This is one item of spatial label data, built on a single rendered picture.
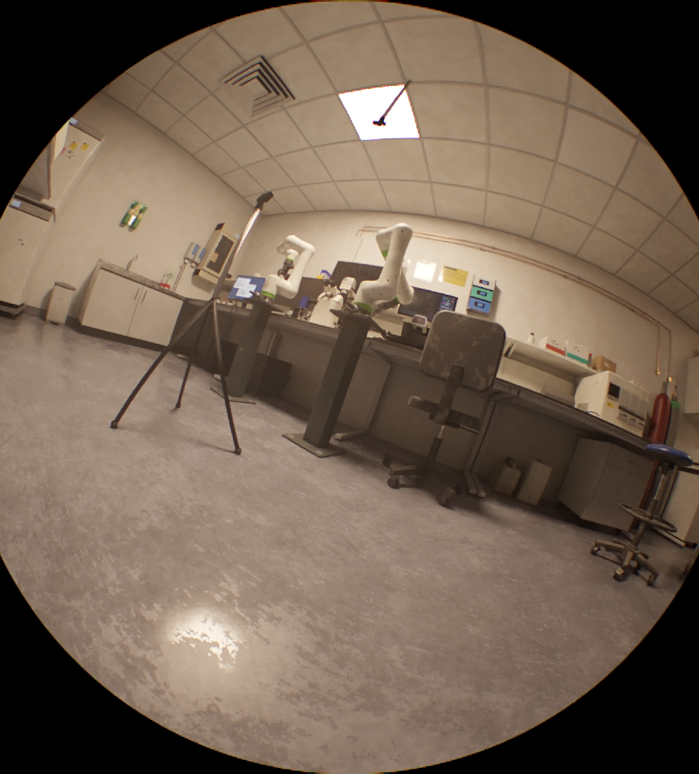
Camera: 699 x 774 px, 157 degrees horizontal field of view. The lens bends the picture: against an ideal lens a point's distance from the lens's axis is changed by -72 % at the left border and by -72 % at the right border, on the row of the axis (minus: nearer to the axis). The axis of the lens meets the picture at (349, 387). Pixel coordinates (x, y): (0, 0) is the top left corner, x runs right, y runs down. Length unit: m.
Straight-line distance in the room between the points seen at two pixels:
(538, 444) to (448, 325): 1.63
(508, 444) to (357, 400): 1.53
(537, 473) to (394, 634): 1.83
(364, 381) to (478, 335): 1.51
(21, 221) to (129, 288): 1.55
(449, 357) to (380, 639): 1.16
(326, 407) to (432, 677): 1.31
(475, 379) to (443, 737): 1.26
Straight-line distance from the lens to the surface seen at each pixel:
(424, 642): 0.62
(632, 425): 2.42
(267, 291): 2.10
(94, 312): 3.13
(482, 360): 1.29
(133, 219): 3.86
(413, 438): 2.44
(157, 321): 3.34
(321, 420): 1.46
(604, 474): 2.23
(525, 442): 2.55
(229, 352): 3.26
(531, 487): 2.23
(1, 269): 3.09
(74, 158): 3.24
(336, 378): 1.44
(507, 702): 0.65
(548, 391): 2.29
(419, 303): 2.08
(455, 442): 2.43
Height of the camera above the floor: 0.44
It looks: 2 degrees down
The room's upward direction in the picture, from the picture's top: 19 degrees clockwise
